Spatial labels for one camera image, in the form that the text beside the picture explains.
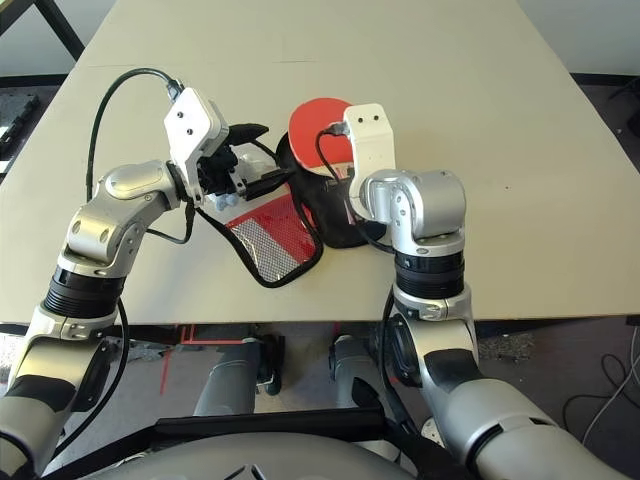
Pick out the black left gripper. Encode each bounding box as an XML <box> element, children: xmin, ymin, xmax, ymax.
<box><xmin>198</xmin><ymin>121</ymin><xmax>294</xmax><ymax>202</ymax></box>

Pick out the red ping-pong paddle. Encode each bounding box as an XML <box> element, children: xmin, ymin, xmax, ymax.
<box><xmin>288</xmin><ymin>97</ymin><xmax>359</xmax><ymax>226</ymax></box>

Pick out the red black paddle case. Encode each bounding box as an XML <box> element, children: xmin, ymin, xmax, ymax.
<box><xmin>194</xmin><ymin>130</ymin><xmax>389</xmax><ymax>290</ymax></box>

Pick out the grey left robot leg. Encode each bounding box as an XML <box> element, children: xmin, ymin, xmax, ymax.
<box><xmin>192</xmin><ymin>337</ymin><xmax>286</xmax><ymax>416</ymax></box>

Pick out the grey robot leg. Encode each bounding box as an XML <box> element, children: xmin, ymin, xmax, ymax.
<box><xmin>329</xmin><ymin>334</ymin><xmax>396</xmax><ymax>411</ymax></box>
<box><xmin>192</xmin><ymin>337</ymin><xmax>286</xmax><ymax>416</ymax></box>

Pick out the grey right robot leg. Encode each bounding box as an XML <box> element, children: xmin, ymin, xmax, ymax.
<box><xmin>329</xmin><ymin>334</ymin><xmax>396</xmax><ymax>411</ymax></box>

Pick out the black torso harness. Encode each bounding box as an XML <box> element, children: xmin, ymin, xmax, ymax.
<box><xmin>49</xmin><ymin>374</ymin><xmax>451</xmax><ymax>480</ymax></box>

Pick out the grey robot torso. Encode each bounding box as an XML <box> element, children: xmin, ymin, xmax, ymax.
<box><xmin>44</xmin><ymin>432</ymin><xmax>416</xmax><ymax>480</ymax></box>

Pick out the dark speckled foam mat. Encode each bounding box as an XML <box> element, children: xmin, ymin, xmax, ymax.
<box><xmin>474</xmin><ymin>319</ymin><xmax>640</xmax><ymax>362</ymax></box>

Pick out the white perforated shoe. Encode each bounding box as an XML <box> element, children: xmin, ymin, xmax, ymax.
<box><xmin>421</xmin><ymin>417</ymin><xmax>446</xmax><ymax>449</ymax></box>

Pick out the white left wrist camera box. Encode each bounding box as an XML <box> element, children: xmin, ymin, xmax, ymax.
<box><xmin>163</xmin><ymin>87</ymin><xmax>232</xmax><ymax>207</ymax></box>

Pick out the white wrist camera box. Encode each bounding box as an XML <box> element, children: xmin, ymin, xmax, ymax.
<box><xmin>342</xmin><ymin>102</ymin><xmax>397</xmax><ymax>224</ymax></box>
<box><xmin>163</xmin><ymin>87</ymin><xmax>232</xmax><ymax>207</ymax></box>

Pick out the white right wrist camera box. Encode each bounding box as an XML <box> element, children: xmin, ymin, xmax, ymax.
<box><xmin>342</xmin><ymin>102</ymin><xmax>397</xmax><ymax>224</ymax></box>

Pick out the black metal frame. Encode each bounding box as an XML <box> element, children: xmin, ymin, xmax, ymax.
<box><xmin>0</xmin><ymin>0</ymin><xmax>86</xmax><ymax>64</ymax></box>

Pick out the black floor cable loop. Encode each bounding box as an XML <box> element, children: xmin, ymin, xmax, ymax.
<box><xmin>562</xmin><ymin>394</ymin><xmax>629</xmax><ymax>444</ymax></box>

